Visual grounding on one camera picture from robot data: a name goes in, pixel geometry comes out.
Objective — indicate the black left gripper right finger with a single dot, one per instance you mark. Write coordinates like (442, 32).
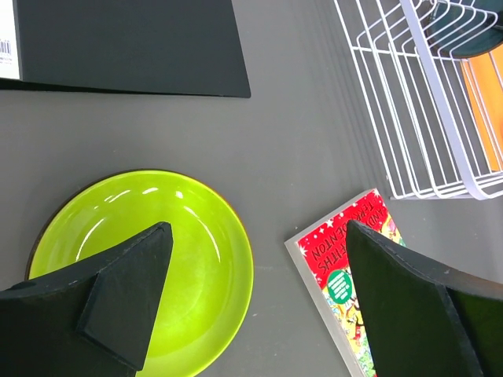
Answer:
(422, 317)

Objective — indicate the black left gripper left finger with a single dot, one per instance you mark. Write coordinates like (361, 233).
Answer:
(94, 317)

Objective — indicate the lime green plate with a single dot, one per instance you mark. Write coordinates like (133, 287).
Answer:
(210, 278)

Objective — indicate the white wire dish rack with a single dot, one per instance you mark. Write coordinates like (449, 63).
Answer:
(417, 103)

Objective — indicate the dark teal plate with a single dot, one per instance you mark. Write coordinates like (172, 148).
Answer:
(464, 29)

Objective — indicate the red illustrated book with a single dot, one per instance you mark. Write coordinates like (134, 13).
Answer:
(319, 253)

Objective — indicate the orange folder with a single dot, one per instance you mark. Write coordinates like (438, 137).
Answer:
(483, 81)

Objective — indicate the black folder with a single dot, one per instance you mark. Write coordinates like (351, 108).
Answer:
(152, 47)

